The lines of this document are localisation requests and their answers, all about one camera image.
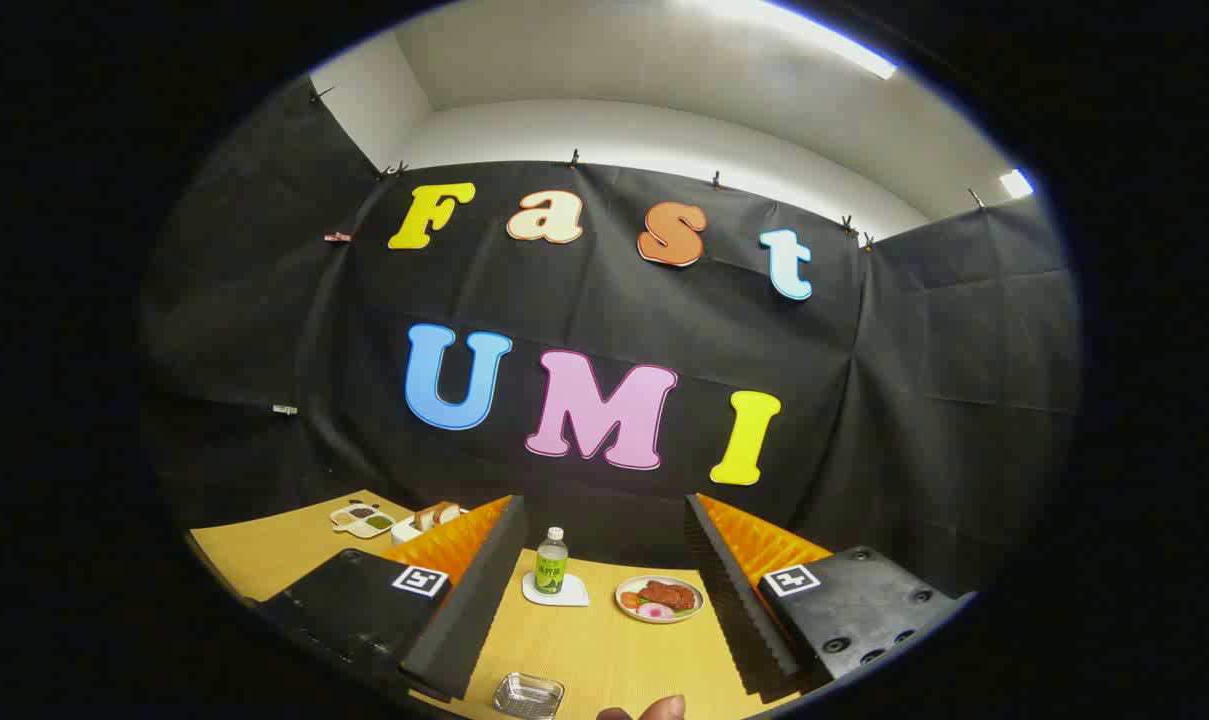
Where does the white coaster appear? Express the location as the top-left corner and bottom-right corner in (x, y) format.
(522, 571), (591, 608)

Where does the white divided seasoning dish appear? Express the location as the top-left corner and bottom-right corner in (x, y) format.
(329, 503), (397, 540)

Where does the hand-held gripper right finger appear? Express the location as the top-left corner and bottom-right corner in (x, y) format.
(684, 492), (975, 701)

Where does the long ceiling light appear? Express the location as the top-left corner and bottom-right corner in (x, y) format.
(704, 0), (898, 81)

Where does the green label drink bottle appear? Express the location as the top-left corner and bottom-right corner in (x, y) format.
(535, 527), (570, 596)

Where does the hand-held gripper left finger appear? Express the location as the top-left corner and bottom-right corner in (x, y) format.
(254, 493), (528, 703)

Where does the perforated metal basket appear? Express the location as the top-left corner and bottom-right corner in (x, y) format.
(492, 672), (565, 720)

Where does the cream plate with food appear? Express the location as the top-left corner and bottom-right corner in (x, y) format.
(615, 575), (706, 625)

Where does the white toaster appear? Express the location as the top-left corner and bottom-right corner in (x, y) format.
(391, 505), (465, 546)

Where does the row of black cloth clips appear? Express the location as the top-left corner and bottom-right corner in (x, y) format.
(309, 85), (987, 251)

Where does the brown meat piece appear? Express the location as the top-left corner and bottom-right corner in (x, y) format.
(640, 580), (697, 611)

